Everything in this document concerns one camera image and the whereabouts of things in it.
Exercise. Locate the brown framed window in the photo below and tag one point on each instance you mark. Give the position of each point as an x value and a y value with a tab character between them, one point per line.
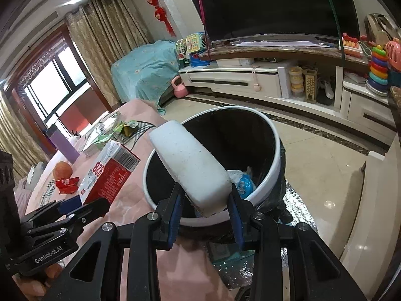
53	84

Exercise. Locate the yellow perforated box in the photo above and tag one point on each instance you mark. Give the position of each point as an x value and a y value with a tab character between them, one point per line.
310	84

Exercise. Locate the purple bottle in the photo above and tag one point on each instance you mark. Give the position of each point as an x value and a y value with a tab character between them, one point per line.
65	144

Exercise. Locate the pink hanging drawer lock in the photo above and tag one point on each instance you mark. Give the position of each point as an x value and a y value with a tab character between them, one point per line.
257	84

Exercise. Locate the red hanging knot decoration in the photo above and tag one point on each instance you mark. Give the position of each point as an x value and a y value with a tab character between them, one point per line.
155	3

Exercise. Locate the blue wrapper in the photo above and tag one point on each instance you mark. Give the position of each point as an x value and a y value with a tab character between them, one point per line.
244	186

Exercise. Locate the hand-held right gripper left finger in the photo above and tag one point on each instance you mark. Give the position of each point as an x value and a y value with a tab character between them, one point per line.
175	216

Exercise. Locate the red toy telephone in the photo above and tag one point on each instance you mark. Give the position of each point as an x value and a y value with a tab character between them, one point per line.
352	44

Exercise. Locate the teal box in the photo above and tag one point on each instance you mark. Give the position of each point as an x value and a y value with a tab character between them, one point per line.
228	254

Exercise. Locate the white foam block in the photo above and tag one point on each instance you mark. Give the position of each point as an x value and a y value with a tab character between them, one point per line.
188	163

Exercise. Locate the colourful toy play set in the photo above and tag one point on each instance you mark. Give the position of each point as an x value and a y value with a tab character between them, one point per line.
191	47

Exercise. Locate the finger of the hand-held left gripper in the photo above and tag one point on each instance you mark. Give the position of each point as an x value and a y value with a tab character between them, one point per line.
72	205
91	210

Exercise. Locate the red and white carton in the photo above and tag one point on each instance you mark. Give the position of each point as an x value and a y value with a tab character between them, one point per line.
108	172

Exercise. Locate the pink kettlebell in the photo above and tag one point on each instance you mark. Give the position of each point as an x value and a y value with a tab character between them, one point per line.
179	88

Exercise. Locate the orange fruit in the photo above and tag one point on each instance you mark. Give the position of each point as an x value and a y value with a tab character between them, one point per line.
62	171

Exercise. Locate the pink blanket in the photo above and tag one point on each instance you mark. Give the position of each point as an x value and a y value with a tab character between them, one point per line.
131	213

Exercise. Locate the white television cabinet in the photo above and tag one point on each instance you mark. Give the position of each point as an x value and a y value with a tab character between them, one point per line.
238	78

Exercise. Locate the small plaid cloth piece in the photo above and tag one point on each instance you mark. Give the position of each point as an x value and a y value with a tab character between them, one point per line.
49	194

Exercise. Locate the white plastic bag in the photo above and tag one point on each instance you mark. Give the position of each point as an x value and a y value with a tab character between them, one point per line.
233	175

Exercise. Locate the pink plastic toy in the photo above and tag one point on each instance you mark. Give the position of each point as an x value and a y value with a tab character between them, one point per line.
394	59

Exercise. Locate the white bin with black bag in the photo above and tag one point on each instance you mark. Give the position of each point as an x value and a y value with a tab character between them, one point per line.
275	169

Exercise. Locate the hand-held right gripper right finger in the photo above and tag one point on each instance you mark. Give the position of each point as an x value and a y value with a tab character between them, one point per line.
235	219

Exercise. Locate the silver foil mat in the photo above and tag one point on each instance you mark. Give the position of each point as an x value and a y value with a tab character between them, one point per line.
297	219

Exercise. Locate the stack of yellow tubs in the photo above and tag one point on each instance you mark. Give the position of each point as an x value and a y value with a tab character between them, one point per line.
296	81

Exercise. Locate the red snack packet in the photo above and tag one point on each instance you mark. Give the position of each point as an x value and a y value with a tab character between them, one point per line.
66	185

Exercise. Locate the black television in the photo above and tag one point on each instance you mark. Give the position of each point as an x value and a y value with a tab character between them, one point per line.
269	6

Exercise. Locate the teal covered furniture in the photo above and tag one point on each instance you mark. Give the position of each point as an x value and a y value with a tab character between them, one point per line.
144	69

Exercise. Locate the person's left hand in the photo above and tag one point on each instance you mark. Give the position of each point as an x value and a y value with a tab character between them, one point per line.
51	271

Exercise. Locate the green and gold wrapper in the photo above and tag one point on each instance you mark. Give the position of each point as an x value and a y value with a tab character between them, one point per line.
125	128

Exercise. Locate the clear glass dish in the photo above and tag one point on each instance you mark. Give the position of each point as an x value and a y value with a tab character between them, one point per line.
100	131

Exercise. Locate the beige patterned curtain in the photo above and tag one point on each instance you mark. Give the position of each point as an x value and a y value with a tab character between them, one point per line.
106	47
18	138

